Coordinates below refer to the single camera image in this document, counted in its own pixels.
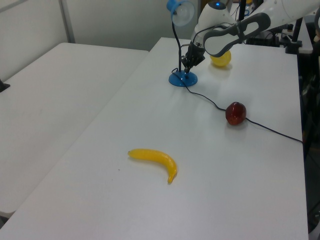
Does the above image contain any blue gooseneck desk lamp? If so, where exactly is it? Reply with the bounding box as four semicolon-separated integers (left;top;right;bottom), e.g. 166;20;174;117
166;0;199;88

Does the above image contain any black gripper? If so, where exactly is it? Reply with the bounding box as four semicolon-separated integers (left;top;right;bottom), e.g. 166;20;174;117
181;42;207;74

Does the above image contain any dark lamp power cable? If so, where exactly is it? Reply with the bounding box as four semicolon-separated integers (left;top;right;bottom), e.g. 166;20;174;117
170;68;305;144

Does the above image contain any white side table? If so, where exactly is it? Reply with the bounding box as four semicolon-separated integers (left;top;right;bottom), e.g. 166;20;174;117
0;42;151;219

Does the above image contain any black electronics box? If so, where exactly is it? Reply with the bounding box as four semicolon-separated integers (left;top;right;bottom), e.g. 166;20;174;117
245;30;281;48

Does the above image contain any yellow plastic banana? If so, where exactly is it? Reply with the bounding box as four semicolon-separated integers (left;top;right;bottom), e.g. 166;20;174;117
127;148;178;186

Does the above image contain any thin black upright pole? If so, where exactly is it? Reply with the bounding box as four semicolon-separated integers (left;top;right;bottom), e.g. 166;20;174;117
238;0;247;22

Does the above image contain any black clamp stand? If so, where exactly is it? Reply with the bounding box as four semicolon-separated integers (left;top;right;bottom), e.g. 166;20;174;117
284;16;304;54

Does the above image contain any grey metal wall post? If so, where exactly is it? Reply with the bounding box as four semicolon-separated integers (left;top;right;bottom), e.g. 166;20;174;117
59;0;76;44

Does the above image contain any dark red plastic apple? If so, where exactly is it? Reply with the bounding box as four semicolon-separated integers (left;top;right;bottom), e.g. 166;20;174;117
225;101;248;126

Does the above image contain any yellow plastic melon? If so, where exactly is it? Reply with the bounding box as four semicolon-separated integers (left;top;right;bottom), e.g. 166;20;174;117
209;49;233;68

